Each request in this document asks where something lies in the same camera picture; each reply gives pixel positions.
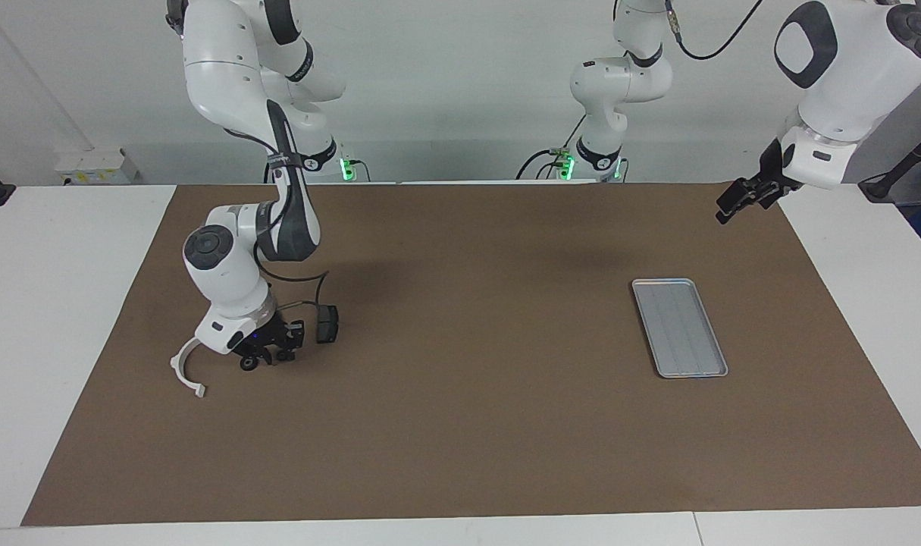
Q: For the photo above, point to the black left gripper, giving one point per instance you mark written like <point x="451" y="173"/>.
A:
<point x="767" y="171"/>

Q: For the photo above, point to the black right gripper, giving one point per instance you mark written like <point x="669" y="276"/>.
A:
<point x="259" y="337"/>

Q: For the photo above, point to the small black bearing gear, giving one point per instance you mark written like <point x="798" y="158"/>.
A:
<point x="281" y="356"/>

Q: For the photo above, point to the large black bearing gear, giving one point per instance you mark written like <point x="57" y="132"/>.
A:
<point x="248" y="364"/>

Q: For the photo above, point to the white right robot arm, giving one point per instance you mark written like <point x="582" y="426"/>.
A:
<point x="225" y="265"/>

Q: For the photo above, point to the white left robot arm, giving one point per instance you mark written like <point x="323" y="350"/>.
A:
<point x="847" y="68"/>

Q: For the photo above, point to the silver metal tray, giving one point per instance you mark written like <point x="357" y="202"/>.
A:
<point x="680" y="334"/>

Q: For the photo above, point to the short dark brake pad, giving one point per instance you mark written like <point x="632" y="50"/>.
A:
<point x="329" y="326"/>

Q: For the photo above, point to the black stand with pole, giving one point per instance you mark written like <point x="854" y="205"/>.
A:
<point x="877" y="189"/>

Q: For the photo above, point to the brown table mat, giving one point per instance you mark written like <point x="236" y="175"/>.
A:
<point x="460" y="425"/>

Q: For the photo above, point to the white semicircular bracket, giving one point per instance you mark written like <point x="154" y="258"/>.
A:
<point x="200" y="391"/>

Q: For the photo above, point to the white wall socket box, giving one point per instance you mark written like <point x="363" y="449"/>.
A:
<point x="96" y="165"/>

